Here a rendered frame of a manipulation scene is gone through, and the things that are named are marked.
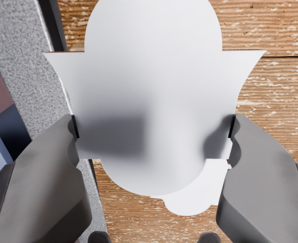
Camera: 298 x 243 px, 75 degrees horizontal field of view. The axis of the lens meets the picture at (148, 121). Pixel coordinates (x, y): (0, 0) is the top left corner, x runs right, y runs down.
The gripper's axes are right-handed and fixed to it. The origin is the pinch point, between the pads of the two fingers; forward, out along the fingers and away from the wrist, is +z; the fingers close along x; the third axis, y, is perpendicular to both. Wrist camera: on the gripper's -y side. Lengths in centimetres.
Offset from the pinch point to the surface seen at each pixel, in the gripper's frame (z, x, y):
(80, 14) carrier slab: 12.4, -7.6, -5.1
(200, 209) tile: 9.2, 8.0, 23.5
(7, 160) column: 19.1, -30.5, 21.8
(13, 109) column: 42, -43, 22
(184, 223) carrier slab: 11.7, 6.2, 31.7
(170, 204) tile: 9.2, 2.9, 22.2
